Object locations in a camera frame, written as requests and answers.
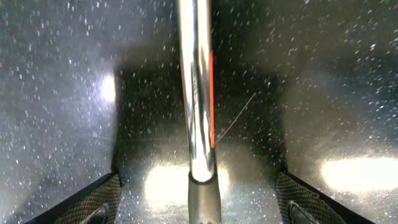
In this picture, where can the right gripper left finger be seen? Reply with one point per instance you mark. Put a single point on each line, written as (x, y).
(90, 205)

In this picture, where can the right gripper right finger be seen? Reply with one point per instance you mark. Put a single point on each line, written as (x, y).
(304, 205)

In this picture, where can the hammer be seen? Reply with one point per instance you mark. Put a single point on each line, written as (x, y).
(199, 93)

